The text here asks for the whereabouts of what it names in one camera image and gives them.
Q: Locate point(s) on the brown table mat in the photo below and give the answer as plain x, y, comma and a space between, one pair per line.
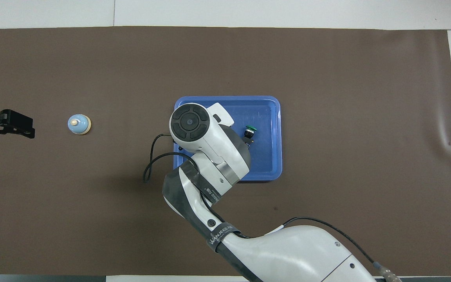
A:
92, 219

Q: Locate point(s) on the green push button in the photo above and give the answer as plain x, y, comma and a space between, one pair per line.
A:
250, 133

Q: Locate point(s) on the light blue call bell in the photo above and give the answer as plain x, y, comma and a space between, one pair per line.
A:
79, 124

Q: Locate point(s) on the blue plastic tray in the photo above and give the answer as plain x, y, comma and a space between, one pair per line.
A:
266, 156

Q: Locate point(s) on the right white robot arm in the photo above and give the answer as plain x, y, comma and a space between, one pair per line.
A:
217, 145

